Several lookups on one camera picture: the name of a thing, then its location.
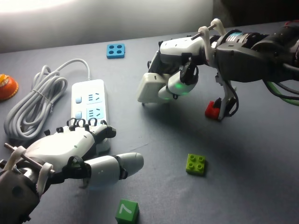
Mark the grey table cloth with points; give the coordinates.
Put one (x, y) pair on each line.
(233, 175)

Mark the green number seven cube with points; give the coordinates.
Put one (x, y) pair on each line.
(127, 213)

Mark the white charger block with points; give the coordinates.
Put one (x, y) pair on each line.
(149, 87)

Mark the white power strip blue sockets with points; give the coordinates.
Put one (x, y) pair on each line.
(95, 85)

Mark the red studded brick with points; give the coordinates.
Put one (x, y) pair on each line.
(210, 110)

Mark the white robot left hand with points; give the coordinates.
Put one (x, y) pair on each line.
(60, 149)

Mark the blue four-hole block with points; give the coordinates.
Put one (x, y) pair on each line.
(116, 50)

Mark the lime green studded brick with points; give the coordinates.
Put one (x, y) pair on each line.
(195, 169)

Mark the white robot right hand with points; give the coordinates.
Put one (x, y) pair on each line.
(180, 46)

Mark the orange toy fruit half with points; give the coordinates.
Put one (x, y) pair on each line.
(8, 89)

